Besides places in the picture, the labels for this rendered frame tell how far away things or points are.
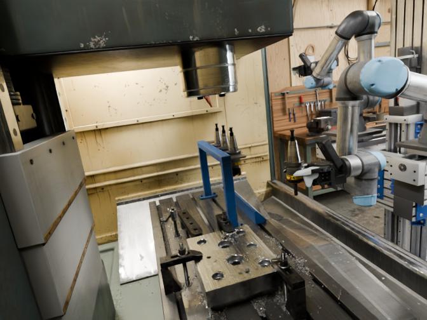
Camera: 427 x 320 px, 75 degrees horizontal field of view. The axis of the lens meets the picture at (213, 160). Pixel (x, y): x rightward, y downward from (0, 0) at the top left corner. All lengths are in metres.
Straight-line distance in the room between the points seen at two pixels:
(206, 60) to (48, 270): 0.58
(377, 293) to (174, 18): 1.11
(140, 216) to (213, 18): 1.34
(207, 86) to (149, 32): 0.19
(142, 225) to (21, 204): 1.20
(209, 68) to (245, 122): 1.23
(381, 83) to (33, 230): 0.99
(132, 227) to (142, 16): 1.30
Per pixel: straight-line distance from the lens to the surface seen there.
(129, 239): 1.71
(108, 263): 1.86
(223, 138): 1.27
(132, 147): 1.82
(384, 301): 1.24
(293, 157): 0.92
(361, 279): 1.29
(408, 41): 1.74
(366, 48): 1.88
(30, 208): 0.62
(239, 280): 0.80
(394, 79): 1.06
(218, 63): 0.75
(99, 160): 1.85
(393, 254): 1.30
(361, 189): 1.12
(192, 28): 0.70
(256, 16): 0.76
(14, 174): 0.61
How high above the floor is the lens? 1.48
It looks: 13 degrees down
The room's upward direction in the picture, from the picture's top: 7 degrees counter-clockwise
